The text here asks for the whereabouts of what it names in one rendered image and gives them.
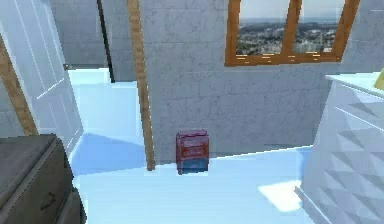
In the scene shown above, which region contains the white faceted chest of drawers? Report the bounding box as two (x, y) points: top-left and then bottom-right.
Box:
(294, 71), (384, 224)

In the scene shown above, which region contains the wooden framed window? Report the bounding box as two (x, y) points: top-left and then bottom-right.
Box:
(224, 0), (362, 68)

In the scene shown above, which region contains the yellow-green object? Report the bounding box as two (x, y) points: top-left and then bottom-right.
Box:
(373, 68), (384, 91)

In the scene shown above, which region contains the red and blue bin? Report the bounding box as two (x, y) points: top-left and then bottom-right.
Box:
(175, 129), (211, 176)

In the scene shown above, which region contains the white room door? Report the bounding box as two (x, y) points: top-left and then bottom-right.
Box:
(0, 0), (84, 156)

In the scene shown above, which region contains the dark grey chest of drawers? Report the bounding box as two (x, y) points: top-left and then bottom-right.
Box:
(0, 133), (88, 224)

